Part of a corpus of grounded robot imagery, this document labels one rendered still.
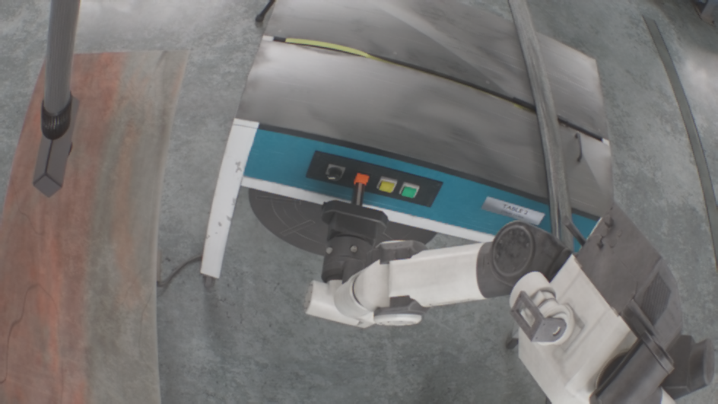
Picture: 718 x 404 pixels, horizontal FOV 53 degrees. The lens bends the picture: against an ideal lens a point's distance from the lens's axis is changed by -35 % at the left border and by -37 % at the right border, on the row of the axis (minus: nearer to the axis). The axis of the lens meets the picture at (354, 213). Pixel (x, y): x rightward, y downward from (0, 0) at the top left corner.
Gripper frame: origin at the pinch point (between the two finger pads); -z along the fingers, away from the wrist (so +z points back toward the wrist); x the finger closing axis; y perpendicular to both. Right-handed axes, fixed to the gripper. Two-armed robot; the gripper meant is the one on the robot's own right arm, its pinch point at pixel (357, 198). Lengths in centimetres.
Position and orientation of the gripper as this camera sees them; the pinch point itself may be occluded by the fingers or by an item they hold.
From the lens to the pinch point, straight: 209.9
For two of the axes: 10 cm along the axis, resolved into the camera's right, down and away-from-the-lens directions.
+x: 9.6, 2.3, 1.3
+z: -1.2, 8.4, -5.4
